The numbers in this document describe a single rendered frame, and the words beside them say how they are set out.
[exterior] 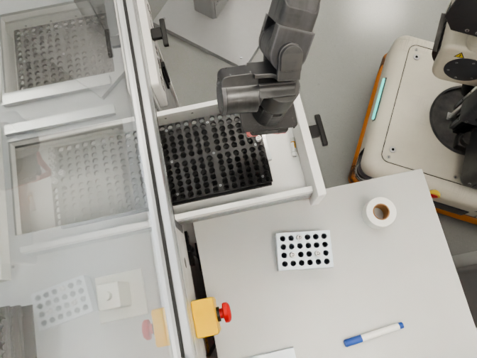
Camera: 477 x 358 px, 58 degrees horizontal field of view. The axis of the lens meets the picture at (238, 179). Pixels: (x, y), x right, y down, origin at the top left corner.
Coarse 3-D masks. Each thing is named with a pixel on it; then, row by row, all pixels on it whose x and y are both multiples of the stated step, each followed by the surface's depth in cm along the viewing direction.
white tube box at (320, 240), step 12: (276, 240) 98; (288, 240) 98; (300, 240) 98; (312, 240) 98; (324, 240) 98; (276, 252) 100; (288, 252) 97; (300, 252) 99; (312, 252) 97; (324, 252) 100; (288, 264) 96; (300, 264) 100; (312, 264) 96; (324, 264) 96
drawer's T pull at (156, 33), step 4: (160, 20) 100; (160, 24) 100; (164, 24) 100; (152, 28) 100; (156, 28) 100; (160, 28) 100; (164, 28) 100; (152, 32) 100; (156, 32) 100; (160, 32) 100; (164, 32) 99; (152, 36) 99; (156, 36) 99; (160, 36) 99; (164, 36) 99; (164, 40) 99; (164, 44) 99; (168, 44) 99
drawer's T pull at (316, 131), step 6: (318, 114) 94; (318, 120) 93; (312, 126) 93; (318, 126) 93; (312, 132) 92; (318, 132) 92; (324, 132) 92; (312, 138) 93; (324, 138) 92; (324, 144) 92
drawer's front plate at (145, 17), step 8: (136, 0) 100; (144, 0) 101; (144, 8) 99; (144, 16) 99; (144, 24) 98; (152, 24) 108; (144, 32) 98; (144, 40) 97; (152, 40) 99; (152, 48) 97; (152, 56) 96; (152, 64) 96; (152, 72) 95; (152, 80) 94; (160, 80) 100; (152, 88) 95; (160, 88) 96; (160, 96) 99; (160, 104) 103
